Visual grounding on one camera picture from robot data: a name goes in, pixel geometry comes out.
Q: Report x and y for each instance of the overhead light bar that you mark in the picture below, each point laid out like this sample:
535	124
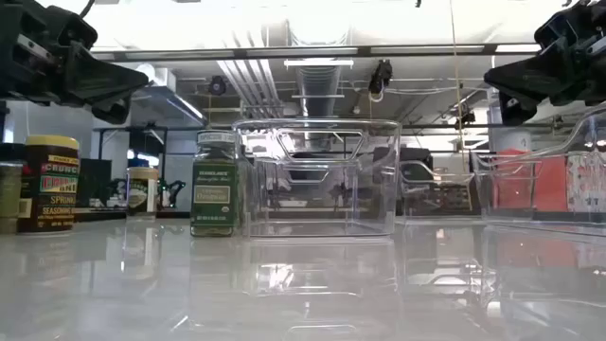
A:
303	51

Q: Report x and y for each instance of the grey ribbed ceiling duct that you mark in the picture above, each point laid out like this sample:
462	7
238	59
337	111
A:
318	90

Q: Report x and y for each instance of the yellow-lid onion seasoning jar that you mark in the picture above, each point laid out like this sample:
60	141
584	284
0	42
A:
49	189

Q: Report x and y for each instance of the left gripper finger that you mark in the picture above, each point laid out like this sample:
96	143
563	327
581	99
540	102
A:
112	113
101	80

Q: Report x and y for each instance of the white ceiling air unit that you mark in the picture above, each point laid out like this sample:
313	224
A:
158	78

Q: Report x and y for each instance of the green oregano spice jar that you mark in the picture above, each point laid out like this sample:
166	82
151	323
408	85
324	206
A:
214	194

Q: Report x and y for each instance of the red white printed panel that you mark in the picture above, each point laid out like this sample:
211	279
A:
587	184

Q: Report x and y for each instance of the tan-lid seasoning jar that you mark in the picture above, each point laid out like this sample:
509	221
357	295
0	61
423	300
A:
142	194

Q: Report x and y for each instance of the black background robot arm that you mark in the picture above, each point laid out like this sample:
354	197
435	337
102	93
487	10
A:
171	192

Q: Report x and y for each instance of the black ceiling camera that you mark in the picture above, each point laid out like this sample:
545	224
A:
381	76
466	117
218	85

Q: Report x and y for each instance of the black background table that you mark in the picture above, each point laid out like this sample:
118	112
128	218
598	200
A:
104	214

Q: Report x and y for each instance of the black-lid spice jar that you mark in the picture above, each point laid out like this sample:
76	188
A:
9	189

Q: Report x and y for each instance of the white ceiling light fixture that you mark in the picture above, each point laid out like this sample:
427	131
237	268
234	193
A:
318	62

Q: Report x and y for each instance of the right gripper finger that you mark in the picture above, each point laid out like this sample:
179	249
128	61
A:
530	80
513	110

